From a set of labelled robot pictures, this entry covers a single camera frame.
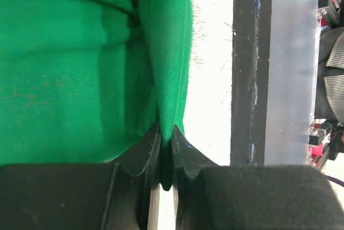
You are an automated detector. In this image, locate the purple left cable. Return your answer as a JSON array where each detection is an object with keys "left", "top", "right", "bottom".
[{"left": 324, "top": 174, "right": 344, "bottom": 188}]

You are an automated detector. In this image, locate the green t shirt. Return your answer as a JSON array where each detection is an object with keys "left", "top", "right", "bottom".
[{"left": 1, "top": 0, "right": 193, "bottom": 190}]

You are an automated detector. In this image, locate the floral table mat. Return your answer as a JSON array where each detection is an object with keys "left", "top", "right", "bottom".
[{"left": 183, "top": 0, "right": 233, "bottom": 166}]

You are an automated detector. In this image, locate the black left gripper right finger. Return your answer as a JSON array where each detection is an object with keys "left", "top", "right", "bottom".
[{"left": 170, "top": 125, "right": 219, "bottom": 229}]

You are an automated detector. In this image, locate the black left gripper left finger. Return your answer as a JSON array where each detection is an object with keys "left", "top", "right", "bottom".
[{"left": 101, "top": 122, "right": 161, "bottom": 229}]

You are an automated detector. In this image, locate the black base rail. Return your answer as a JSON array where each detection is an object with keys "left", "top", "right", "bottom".
[{"left": 230, "top": 0, "right": 272, "bottom": 166}]

